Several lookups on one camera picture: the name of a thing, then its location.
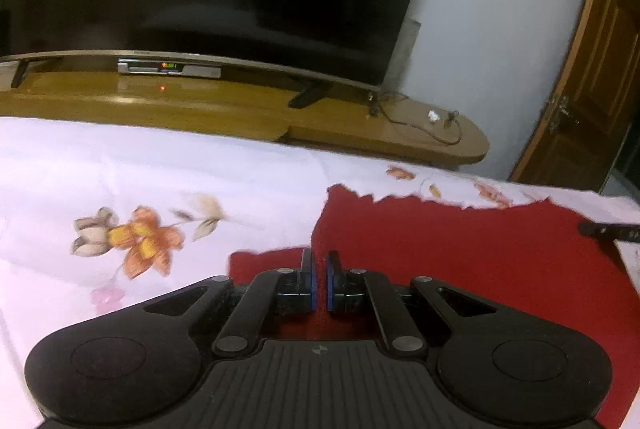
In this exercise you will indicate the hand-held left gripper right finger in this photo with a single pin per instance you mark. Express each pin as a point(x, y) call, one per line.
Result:
point(331, 281)

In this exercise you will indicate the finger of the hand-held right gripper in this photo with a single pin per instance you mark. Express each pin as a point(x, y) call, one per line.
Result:
point(612, 230)

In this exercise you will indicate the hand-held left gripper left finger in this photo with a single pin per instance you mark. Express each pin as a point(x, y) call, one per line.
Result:
point(310, 281)

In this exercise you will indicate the red embroidered sweater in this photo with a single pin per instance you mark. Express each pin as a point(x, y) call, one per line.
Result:
point(475, 249)

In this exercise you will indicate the brown wooden door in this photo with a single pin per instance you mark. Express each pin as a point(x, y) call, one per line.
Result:
point(595, 84)

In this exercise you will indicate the floral white bed sheet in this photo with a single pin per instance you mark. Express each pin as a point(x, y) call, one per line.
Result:
point(175, 169)

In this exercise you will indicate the small white object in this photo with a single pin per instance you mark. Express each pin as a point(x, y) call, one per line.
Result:
point(433, 115)

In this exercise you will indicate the wooden television stand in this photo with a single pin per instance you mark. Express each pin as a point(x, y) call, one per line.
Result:
point(200, 104)

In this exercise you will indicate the silver set-top box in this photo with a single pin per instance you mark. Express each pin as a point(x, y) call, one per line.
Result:
point(170, 68)

